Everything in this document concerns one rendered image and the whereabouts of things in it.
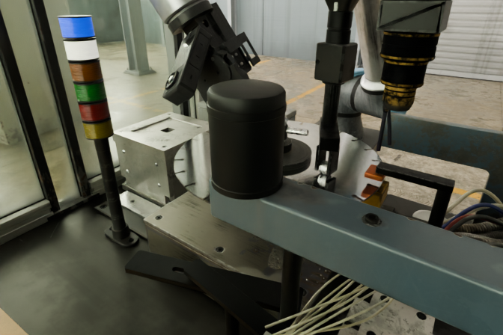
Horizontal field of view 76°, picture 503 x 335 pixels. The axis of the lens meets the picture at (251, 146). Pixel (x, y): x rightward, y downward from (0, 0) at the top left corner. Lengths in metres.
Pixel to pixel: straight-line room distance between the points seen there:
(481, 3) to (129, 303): 6.12
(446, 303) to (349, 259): 0.06
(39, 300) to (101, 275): 0.09
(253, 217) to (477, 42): 6.15
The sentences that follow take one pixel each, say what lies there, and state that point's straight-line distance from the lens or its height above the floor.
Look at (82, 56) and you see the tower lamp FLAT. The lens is 0.56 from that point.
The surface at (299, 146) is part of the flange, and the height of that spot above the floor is 0.96.
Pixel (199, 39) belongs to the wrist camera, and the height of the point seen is 1.13.
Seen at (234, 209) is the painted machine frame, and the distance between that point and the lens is 0.27.
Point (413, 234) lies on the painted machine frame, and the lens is 0.24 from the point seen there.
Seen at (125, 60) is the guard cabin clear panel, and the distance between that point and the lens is 0.85.
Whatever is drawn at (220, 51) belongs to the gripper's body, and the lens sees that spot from 0.47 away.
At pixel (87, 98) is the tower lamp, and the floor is 1.04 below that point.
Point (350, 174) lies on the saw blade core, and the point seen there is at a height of 0.95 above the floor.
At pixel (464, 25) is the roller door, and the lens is 6.31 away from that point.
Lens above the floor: 1.18
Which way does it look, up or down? 25 degrees down
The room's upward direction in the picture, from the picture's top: straight up
